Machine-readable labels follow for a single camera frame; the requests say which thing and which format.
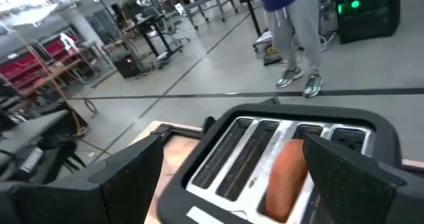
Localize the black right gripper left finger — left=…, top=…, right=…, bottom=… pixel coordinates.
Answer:
left=0, top=133, right=165, bottom=224

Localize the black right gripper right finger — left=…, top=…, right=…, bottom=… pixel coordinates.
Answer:
left=302, top=133, right=424, bottom=224

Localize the brown toast slice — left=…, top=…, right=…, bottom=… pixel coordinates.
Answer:
left=264, top=138, right=311, bottom=223

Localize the black four-slot toaster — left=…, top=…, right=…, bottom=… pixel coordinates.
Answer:
left=157, top=103, right=403, bottom=224

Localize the person's shoe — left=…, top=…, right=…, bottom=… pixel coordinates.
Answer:
left=303, top=74, right=324, bottom=98
left=276, top=66, right=304, bottom=89

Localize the small black computer red light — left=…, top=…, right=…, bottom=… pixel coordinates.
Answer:
left=113, top=53, right=144, bottom=80

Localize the yellow black floor tool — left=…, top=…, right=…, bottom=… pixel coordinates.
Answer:
left=263, top=44, right=283, bottom=67

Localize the black desk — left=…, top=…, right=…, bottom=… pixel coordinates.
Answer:
left=122, top=13, right=185, bottom=66

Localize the red shelf rack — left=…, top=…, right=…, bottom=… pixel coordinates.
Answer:
left=0, top=34, right=83, bottom=102

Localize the black computer with green light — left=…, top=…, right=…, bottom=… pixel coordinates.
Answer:
left=335, top=0, right=401, bottom=45

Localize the person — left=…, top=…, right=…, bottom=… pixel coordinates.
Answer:
left=258, top=0, right=324, bottom=98

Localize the white round pillar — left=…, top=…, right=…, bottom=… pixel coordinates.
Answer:
left=54, top=5, right=105, bottom=49

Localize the black table stand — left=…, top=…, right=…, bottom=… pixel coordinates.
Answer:
left=233, top=0, right=266, bottom=39

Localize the grey wheeled cart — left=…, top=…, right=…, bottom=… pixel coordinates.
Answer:
left=175, top=0, right=239, bottom=31

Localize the black aluminium table frame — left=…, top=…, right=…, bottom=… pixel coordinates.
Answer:
left=152, top=116, right=216, bottom=142

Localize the black floor cable loop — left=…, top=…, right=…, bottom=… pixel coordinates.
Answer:
left=82, top=97, right=99, bottom=115

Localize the yellow cable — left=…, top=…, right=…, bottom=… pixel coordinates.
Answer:
left=9, top=28, right=87, bottom=135

